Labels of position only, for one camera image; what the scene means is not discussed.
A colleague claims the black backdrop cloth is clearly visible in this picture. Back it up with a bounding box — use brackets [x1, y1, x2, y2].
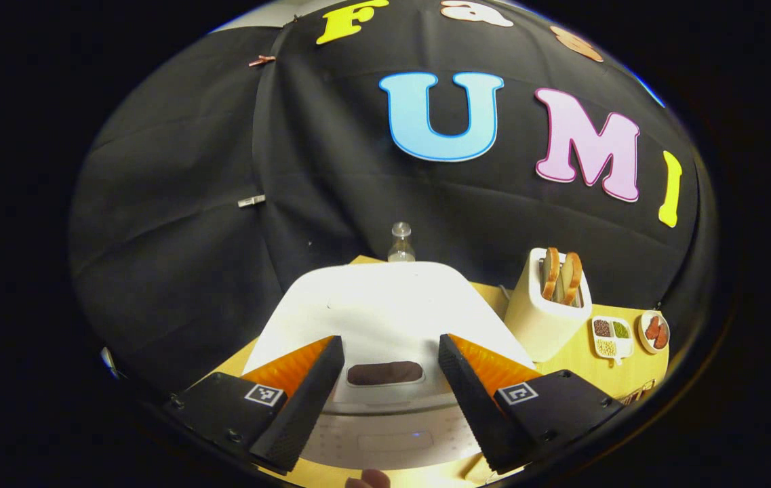
[70, 0, 718, 401]

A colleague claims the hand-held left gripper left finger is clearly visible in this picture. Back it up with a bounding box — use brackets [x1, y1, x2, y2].
[165, 335, 345, 475]

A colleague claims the round white plate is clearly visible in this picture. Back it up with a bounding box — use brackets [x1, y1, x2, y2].
[637, 310, 671, 355]

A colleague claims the wire chopstick holder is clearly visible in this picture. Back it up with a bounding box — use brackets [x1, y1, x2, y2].
[619, 380, 657, 406]

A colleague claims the white rice cooker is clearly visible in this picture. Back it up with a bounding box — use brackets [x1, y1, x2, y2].
[239, 262, 538, 472]

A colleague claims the toasted bread slice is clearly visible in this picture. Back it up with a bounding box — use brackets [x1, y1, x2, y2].
[558, 252, 584, 307]
[540, 247, 561, 301]

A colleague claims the white divided bean dish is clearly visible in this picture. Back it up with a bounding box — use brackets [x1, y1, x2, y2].
[591, 316, 635, 367]

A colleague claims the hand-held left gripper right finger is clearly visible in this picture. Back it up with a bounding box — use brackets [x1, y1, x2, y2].
[438, 333, 625, 475]

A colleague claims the white toaster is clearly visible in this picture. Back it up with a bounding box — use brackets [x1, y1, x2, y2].
[504, 247, 593, 363]

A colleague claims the clear glass bottle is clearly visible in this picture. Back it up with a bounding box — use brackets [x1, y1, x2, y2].
[387, 222, 416, 264]

